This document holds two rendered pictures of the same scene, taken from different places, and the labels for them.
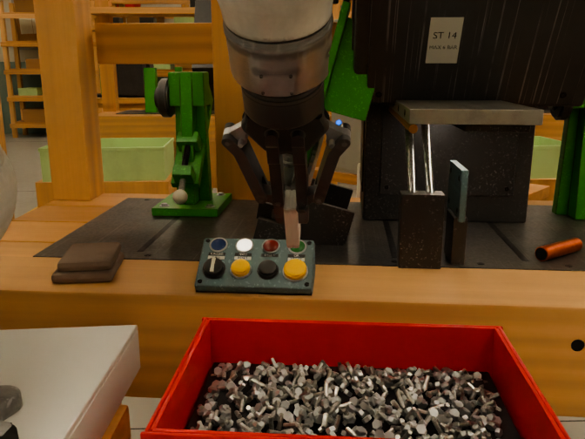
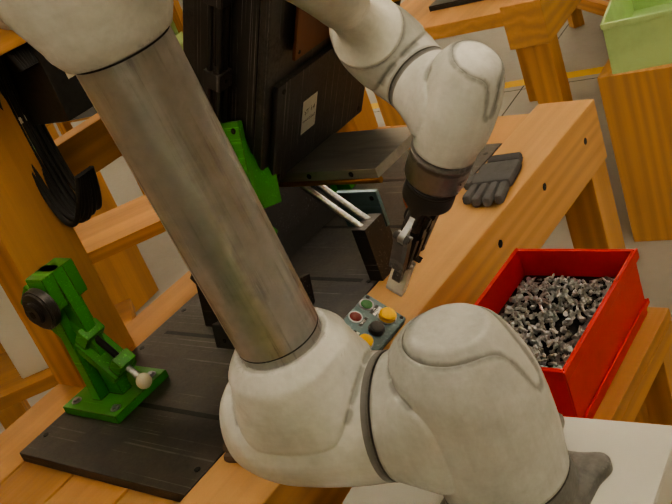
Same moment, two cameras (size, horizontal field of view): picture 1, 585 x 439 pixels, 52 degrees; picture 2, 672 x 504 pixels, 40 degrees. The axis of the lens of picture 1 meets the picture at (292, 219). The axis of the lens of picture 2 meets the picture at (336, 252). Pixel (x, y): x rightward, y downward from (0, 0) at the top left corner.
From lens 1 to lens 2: 1.17 m
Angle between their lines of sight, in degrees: 49
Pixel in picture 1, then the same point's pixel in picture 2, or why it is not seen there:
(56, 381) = not seen: hidden behind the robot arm
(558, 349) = (496, 252)
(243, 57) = (455, 180)
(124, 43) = not seen: outside the picture
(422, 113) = (381, 166)
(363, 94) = (272, 182)
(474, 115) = (399, 150)
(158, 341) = not seen: hidden behind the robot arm
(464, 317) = (463, 269)
